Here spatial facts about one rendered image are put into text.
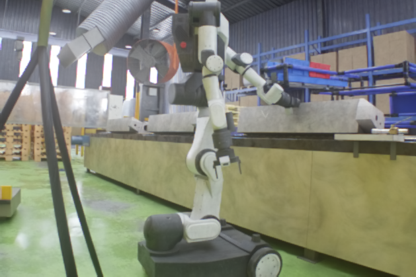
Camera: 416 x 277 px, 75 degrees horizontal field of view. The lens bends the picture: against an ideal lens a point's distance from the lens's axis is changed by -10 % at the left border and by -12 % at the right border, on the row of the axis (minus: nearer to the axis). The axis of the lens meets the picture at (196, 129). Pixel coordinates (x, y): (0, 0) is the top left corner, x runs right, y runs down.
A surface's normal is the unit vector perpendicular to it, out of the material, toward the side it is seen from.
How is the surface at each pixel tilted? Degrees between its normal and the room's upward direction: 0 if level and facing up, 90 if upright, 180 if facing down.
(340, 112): 80
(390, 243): 90
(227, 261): 90
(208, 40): 91
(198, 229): 90
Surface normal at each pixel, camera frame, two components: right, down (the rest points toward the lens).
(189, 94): 0.40, 0.38
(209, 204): 0.44, -0.01
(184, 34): -0.03, -0.02
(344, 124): -0.79, -0.22
